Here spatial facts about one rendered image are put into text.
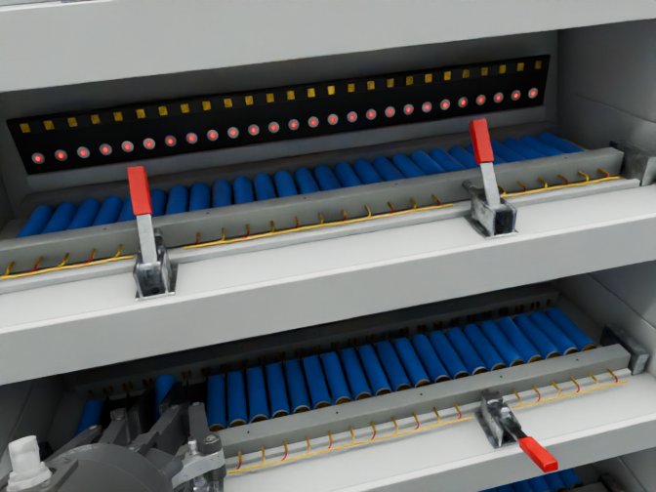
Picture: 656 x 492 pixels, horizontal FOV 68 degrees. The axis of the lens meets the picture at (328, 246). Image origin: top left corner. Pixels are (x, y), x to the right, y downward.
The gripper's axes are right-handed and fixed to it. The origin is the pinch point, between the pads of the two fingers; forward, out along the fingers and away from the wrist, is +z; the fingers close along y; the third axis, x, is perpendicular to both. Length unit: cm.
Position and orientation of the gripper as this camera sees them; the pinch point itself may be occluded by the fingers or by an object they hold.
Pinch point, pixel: (159, 412)
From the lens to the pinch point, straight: 47.2
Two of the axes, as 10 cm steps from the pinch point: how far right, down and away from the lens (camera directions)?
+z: -1.5, 0.2, 9.9
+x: 1.7, 9.9, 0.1
